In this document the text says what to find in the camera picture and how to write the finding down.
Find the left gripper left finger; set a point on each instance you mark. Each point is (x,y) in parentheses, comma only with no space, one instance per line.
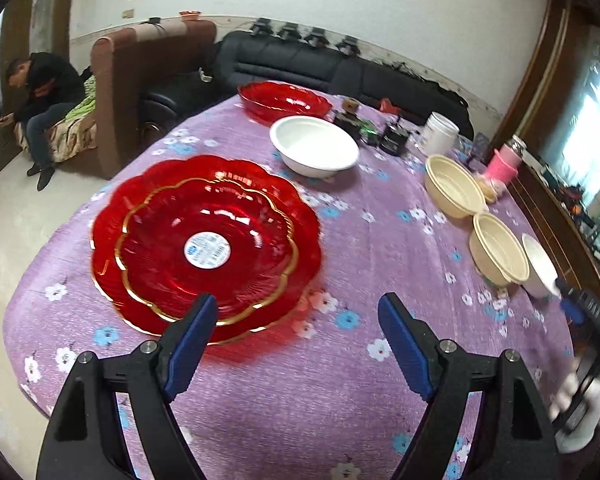
(84,437)

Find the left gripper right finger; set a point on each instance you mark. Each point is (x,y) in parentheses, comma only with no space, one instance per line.
(513,437)

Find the cream plastic bowl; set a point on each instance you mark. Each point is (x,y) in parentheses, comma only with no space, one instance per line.
(452,188)
(497,252)

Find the gloved right hand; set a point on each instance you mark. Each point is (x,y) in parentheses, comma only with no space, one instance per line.
(578,399)

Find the wooden sideboard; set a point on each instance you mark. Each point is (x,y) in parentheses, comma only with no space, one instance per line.
(554,228)

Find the small white bowl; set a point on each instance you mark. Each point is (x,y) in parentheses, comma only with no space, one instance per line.
(542,273)

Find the purple floral tablecloth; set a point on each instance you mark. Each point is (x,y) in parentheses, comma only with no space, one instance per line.
(319,396)

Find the pink sleeved thermos bottle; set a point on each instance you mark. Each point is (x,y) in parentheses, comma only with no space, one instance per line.
(505,163)

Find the large red scalloped plate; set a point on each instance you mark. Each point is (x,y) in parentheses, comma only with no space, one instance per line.
(107,229)

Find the white plastic jar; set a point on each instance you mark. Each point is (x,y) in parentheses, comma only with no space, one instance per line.
(438,135)

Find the black cylindrical motor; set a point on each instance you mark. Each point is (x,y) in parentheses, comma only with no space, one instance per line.
(349,123)

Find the wooden spool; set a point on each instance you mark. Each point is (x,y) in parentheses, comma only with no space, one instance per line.
(350,106)

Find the black leather sofa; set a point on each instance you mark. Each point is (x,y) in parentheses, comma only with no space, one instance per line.
(240,58)

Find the seated man in black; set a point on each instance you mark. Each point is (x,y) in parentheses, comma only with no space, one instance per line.
(54,89)

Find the brown sofa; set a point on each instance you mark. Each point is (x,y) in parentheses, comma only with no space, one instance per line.
(124,63)

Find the red glass bowl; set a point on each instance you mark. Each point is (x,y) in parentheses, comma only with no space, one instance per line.
(269,101)

